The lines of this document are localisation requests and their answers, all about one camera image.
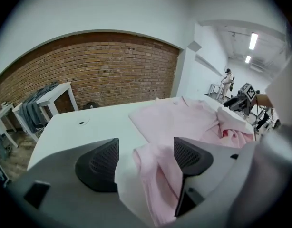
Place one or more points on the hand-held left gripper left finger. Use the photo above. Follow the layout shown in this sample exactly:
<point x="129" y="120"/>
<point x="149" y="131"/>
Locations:
<point x="65" y="174"/>

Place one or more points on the black backpack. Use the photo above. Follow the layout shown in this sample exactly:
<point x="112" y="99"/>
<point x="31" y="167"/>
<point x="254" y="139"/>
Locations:
<point x="90" y="105"/>

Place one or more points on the white high table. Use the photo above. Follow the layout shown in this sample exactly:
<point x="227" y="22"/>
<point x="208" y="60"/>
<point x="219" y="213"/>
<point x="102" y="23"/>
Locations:
<point x="215" y="88"/>

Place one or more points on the pink robe garment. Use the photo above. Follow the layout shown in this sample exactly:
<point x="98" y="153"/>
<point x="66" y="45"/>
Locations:
<point x="174" y="117"/>

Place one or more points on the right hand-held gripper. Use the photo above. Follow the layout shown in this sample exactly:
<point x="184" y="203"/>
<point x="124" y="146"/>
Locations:
<point x="247" y="96"/>

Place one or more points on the large white table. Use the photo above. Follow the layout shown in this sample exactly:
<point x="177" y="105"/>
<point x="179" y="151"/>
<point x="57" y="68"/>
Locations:
<point x="89" y="132"/>

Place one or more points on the ceiling air conditioner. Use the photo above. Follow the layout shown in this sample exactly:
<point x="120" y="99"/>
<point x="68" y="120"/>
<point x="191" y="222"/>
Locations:
<point x="256" y="66"/>

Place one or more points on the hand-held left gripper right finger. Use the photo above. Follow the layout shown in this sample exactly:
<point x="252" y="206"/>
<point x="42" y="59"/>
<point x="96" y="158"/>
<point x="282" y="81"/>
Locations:
<point x="207" y="165"/>

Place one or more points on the grey garment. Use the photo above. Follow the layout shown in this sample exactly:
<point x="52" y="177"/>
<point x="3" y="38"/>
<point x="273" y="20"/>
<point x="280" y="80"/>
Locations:
<point x="32" y="108"/>

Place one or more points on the person's white t-shirt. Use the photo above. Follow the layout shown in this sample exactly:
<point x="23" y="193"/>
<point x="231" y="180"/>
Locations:
<point x="279" y="91"/>

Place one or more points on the small white side table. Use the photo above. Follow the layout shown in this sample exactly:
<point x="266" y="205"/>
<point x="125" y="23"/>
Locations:
<point x="58" y="94"/>
<point x="8" y="117"/>

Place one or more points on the ceiling light tube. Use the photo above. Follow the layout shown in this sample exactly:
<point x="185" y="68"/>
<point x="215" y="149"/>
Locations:
<point x="248" y="59"/>
<point x="253" y="40"/>

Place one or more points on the person's right forearm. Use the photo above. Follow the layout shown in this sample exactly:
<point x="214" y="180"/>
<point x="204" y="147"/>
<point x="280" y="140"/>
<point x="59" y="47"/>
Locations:
<point x="263" y="100"/>

